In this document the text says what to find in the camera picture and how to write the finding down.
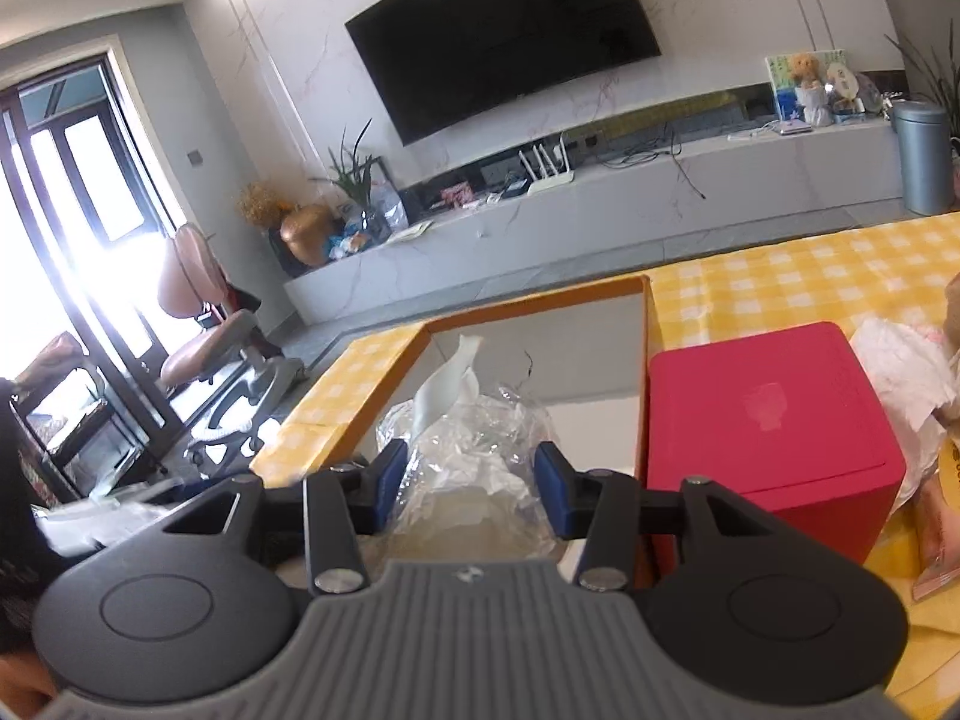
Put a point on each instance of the dark cloth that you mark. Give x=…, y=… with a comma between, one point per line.
x=22, y=540

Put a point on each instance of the potted snake plant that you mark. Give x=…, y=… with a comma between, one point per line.
x=942, y=87

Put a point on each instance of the dark framed glass door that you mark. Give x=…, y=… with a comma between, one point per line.
x=97, y=142

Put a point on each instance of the pink patterned box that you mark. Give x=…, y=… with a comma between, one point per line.
x=456, y=196

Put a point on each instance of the white flat device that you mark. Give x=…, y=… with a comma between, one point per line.
x=795, y=127

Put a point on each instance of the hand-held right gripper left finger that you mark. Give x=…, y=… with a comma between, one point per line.
x=394, y=486

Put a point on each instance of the white plush in plastic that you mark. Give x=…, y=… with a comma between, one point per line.
x=892, y=367

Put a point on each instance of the round paper fan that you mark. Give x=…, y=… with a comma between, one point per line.
x=843, y=84

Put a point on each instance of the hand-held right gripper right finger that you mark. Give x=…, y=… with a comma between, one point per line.
x=552, y=493

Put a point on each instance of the white soft cloth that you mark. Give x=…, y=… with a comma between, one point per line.
x=450, y=390

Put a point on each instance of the clear plastic bag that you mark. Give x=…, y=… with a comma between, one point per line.
x=465, y=450

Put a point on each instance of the white router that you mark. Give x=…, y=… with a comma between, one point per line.
x=551, y=184

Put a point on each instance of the gold vase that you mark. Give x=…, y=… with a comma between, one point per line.
x=307, y=234

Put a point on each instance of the black wall television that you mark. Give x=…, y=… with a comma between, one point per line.
x=502, y=37

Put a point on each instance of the paper sheet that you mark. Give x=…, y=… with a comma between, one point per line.
x=411, y=232

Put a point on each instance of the blue-grey trash can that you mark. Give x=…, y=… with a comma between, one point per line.
x=922, y=157

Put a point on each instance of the dried yellow flowers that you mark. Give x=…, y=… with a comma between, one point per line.
x=262, y=204

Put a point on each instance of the pink office chair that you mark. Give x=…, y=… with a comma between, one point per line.
x=202, y=349

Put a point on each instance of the white plastic sheet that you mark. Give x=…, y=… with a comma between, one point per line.
x=105, y=521

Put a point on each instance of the yellow checkered tablecloth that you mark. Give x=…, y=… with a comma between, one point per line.
x=787, y=270

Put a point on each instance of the potted aloe plant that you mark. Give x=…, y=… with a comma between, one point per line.
x=352, y=174

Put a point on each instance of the wall switch panel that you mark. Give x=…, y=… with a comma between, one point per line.
x=196, y=157

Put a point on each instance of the red box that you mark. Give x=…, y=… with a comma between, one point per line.
x=772, y=435

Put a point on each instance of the white marble television cabinet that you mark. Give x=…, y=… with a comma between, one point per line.
x=600, y=217

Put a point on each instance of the orange cardboard box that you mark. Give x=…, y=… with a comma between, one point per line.
x=570, y=345

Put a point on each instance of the brown teddy bear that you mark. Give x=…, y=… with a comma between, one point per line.
x=810, y=73

